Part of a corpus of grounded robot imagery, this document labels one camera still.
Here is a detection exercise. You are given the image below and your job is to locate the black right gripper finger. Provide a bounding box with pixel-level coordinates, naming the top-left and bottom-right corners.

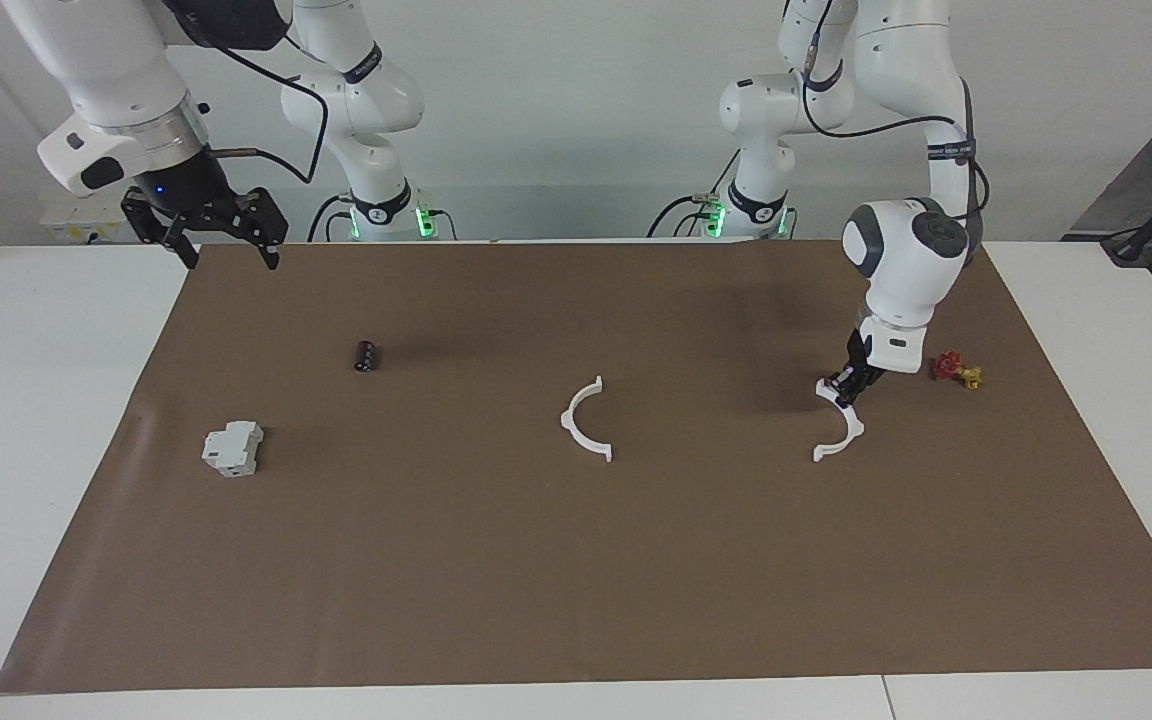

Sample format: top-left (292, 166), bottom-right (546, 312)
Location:
top-left (228, 186), bottom-right (289, 271)
top-left (121, 190), bottom-right (200, 271)

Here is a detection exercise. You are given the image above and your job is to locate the white half-ring pipe clamp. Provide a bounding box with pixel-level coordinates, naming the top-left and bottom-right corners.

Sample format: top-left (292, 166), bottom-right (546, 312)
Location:
top-left (560, 375), bottom-right (614, 464)
top-left (813, 378), bottom-right (866, 463)

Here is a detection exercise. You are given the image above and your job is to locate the grey circuit breaker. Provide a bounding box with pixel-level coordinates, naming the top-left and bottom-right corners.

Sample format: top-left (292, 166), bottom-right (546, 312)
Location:
top-left (201, 420), bottom-right (265, 478)

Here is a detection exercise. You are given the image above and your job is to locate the brown paper table mat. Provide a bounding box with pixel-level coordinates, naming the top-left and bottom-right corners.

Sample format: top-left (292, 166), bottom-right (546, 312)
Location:
top-left (0, 238), bottom-right (1152, 695)

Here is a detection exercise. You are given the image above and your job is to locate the black base cable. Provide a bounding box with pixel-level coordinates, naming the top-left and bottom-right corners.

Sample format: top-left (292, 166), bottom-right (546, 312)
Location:
top-left (308, 193), bottom-right (355, 243)
top-left (646, 150), bottom-right (742, 239)

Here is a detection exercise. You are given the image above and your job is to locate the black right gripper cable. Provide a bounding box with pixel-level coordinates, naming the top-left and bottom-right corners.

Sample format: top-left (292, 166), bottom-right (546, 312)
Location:
top-left (176, 0), bottom-right (329, 186)

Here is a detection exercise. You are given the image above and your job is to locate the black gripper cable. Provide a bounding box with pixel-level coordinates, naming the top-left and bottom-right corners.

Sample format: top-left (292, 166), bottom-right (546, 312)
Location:
top-left (801, 0), bottom-right (992, 216)
top-left (176, 0), bottom-right (329, 186)

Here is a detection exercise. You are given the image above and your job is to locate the white wall socket box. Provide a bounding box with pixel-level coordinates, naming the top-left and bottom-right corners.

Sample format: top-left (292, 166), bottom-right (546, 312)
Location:
top-left (39, 195), bottom-right (137, 243)

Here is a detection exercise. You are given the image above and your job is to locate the brass valve with red handle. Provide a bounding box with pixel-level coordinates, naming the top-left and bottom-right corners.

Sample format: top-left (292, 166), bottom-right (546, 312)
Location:
top-left (931, 350), bottom-right (984, 391)

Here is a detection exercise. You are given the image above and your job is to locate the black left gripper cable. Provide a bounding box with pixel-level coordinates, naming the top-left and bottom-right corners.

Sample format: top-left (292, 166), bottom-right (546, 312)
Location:
top-left (801, 0), bottom-right (992, 216)

